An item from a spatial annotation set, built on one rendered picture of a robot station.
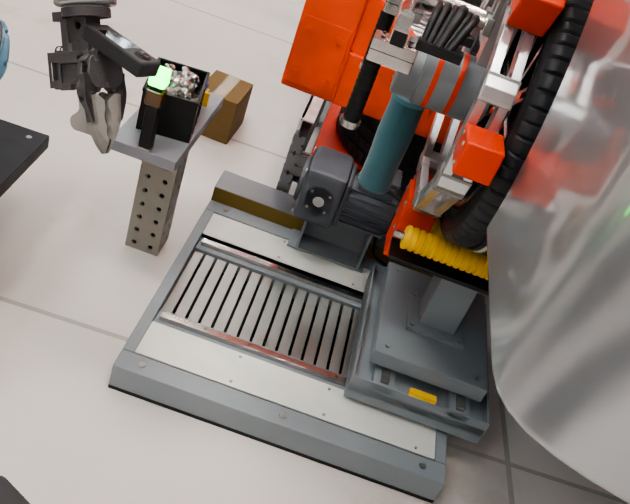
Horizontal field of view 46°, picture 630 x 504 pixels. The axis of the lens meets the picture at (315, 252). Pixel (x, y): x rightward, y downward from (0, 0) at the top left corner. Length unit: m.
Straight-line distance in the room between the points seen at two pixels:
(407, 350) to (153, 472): 0.67
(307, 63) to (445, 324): 0.83
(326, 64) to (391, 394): 0.94
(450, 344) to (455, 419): 0.20
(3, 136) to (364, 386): 1.12
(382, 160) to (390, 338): 0.45
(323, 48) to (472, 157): 0.88
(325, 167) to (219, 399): 0.73
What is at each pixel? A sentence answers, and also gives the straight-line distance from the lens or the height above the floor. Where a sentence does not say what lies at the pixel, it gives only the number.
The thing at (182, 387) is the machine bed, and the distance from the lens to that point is 1.80.
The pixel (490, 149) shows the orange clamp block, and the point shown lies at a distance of 1.38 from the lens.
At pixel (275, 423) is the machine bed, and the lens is 1.80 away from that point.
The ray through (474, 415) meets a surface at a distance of 1.96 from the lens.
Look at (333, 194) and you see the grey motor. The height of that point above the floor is 0.36.
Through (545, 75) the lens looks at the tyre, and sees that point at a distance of 1.42.
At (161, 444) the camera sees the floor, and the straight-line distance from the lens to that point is 1.79.
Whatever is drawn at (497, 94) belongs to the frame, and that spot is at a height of 0.95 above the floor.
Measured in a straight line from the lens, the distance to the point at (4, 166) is 1.99.
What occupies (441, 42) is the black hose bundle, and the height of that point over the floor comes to 0.99.
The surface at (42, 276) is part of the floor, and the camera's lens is 2.13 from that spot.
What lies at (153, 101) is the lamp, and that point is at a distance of 1.79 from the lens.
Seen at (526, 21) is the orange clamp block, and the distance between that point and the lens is 1.47.
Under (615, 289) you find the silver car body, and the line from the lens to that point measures 0.88.
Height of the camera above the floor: 1.40
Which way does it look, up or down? 34 degrees down
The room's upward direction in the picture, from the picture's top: 21 degrees clockwise
